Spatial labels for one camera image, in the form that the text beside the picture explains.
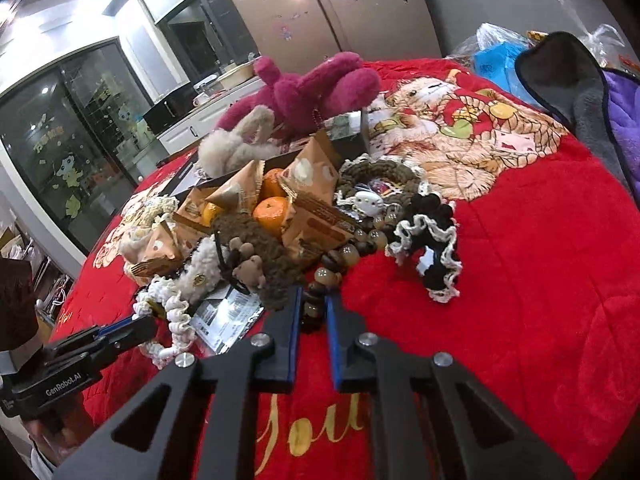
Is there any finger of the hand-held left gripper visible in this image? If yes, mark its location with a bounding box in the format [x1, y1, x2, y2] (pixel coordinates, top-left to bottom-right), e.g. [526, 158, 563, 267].
[46, 321, 134, 357]
[89, 316, 159, 367]

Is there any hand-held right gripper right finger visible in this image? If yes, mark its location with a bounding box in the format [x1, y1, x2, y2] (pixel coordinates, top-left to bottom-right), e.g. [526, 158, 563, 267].
[324, 292, 576, 480]

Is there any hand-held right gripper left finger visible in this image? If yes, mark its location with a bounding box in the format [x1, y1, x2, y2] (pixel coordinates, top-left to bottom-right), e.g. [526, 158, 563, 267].
[52, 285, 306, 480]

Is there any brown bead bracelet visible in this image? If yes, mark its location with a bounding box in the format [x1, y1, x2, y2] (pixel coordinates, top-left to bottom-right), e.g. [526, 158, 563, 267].
[300, 210, 396, 333]

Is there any triangular brown snack packet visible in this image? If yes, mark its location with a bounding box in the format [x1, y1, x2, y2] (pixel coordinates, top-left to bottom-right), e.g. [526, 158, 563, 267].
[281, 192, 362, 257]
[172, 195, 217, 236]
[279, 132, 347, 211]
[204, 160, 264, 211]
[127, 220, 185, 279]

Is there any shallow black gift box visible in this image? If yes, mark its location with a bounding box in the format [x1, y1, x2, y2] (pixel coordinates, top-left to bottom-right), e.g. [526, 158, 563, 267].
[160, 110, 372, 201]

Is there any pink plush toy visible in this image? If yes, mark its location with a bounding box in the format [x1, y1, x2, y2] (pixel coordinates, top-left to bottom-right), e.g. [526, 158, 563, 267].
[215, 51, 383, 141]

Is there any person's left hand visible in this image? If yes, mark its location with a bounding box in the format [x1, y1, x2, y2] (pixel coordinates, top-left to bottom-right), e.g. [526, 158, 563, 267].
[24, 396, 97, 465]

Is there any white crochet scrunchie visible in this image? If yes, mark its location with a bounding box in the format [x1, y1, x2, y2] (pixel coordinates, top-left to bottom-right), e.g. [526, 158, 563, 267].
[134, 280, 197, 370]

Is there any silver foil sachet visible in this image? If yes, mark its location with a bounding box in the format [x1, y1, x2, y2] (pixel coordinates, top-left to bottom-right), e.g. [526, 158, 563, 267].
[192, 287, 266, 353]

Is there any brown fuzzy scrunchie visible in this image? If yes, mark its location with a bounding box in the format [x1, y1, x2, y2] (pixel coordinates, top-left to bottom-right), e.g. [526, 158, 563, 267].
[212, 212, 307, 312]

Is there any cream fluffy scrunchie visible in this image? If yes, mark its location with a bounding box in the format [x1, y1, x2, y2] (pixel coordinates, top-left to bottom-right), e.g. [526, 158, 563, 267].
[176, 237, 236, 306]

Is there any white cartoon hair clip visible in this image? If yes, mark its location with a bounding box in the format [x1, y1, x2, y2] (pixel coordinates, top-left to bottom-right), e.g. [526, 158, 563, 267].
[349, 187, 387, 217]

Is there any black lace-edged scrunchie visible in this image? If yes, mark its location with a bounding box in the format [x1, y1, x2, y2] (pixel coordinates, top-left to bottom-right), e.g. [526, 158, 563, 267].
[386, 192, 463, 305]

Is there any red printed blanket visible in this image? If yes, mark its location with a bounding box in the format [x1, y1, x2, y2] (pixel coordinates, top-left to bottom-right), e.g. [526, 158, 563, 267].
[47, 57, 640, 480]

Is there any glass sliding door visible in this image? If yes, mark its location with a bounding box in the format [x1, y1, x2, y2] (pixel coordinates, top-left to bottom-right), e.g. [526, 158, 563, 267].
[0, 40, 156, 256]

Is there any beige plush toy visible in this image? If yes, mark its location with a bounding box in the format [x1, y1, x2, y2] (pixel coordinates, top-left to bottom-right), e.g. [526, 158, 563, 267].
[197, 105, 283, 179]

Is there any white kitchen cabinet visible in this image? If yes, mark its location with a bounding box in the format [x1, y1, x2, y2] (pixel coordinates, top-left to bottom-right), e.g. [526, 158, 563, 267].
[155, 95, 236, 156]

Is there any black microwave oven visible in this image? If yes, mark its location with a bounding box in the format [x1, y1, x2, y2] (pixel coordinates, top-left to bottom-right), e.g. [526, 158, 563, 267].
[142, 92, 193, 136]

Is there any cream basin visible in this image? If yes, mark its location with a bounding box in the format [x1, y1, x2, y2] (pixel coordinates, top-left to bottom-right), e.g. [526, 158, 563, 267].
[217, 62, 258, 86]

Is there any kitchen window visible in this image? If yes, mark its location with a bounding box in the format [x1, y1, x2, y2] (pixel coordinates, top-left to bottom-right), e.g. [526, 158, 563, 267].
[137, 0, 261, 81]

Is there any blue plastic bag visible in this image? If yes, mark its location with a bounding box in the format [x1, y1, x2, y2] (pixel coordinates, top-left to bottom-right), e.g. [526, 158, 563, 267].
[472, 42, 531, 91]

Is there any silver double-door refrigerator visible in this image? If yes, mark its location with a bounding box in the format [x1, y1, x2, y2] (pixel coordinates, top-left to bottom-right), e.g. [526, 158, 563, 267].
[210, 0, 443, 68]

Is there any grey cloth with black trim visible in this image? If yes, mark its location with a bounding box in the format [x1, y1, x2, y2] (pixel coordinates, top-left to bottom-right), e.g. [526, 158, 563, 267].
[515, 31, 640, 196]

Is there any purple towel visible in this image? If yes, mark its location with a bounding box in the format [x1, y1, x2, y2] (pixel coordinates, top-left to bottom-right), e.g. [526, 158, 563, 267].
[600, 70, 640, 156]

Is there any knotted clear plastic bag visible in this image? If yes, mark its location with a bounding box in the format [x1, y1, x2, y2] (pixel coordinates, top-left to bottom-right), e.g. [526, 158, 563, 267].
[555, 0, 636, 68]

